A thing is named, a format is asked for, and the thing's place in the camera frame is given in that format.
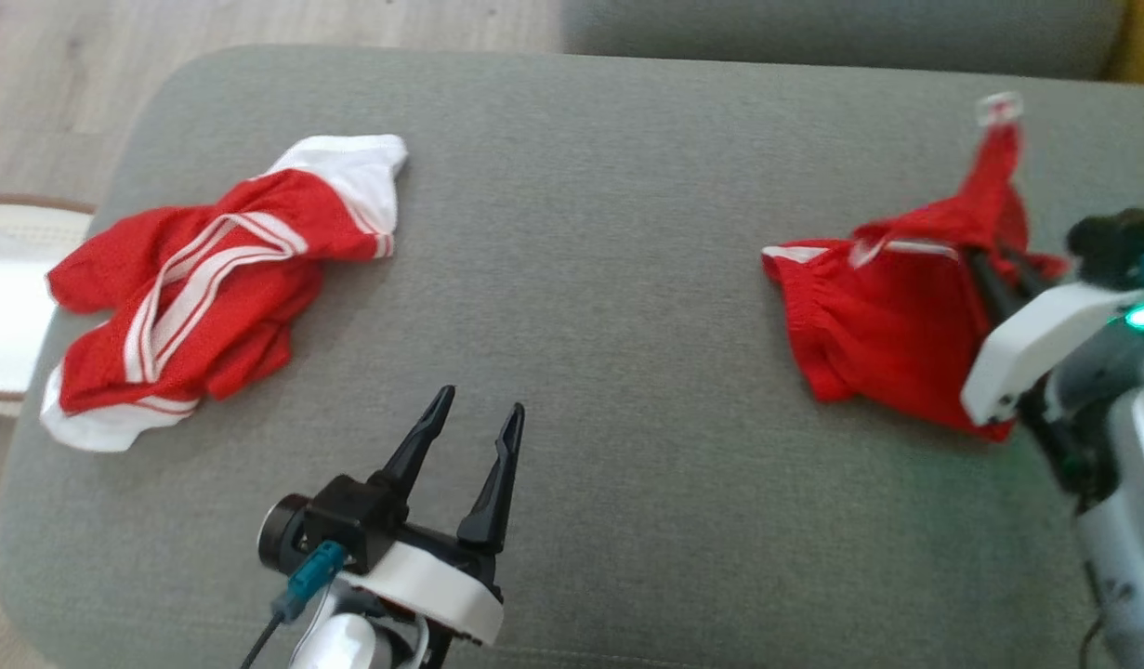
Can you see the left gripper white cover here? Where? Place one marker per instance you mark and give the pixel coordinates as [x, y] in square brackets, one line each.
[432, 585]

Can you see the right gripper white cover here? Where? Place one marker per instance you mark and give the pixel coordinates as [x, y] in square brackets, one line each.
[1036, 344]

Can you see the red shorts with white trim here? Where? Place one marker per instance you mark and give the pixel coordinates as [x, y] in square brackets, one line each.
[887, 334]

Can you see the red white number jersey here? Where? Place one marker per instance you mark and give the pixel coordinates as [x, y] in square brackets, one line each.
[209, 307]

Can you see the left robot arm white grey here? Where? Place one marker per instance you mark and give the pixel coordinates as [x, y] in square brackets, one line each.
[344, 646]

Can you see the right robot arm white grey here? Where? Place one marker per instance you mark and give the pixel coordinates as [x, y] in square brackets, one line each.
[1129, 557]

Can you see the small grey sofa cushion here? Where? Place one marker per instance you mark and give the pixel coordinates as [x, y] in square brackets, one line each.
[813, 32]

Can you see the white laundry basket brown rim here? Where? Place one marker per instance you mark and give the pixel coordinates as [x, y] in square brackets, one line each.
[14, 307]

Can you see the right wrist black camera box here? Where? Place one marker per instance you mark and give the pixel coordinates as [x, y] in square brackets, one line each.
[1111, 242]

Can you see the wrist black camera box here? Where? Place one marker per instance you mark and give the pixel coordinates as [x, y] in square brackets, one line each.
[348, 520]
[1111, 242]

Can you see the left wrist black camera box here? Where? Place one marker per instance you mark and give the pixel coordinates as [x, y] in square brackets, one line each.
[348, 520]

